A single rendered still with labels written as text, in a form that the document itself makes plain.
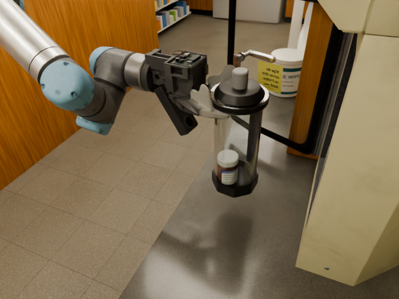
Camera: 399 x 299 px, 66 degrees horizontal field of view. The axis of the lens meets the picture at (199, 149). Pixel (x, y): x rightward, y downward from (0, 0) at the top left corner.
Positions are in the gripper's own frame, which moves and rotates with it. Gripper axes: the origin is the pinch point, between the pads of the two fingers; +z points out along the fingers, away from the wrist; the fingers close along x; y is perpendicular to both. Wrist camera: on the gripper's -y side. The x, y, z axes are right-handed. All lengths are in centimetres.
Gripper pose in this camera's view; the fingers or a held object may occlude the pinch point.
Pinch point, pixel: (238, 105)
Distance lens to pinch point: 59.0
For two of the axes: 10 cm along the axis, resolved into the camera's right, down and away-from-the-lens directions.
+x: 5.2, -5.5, 6.6
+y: -0.4, -7.8, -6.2
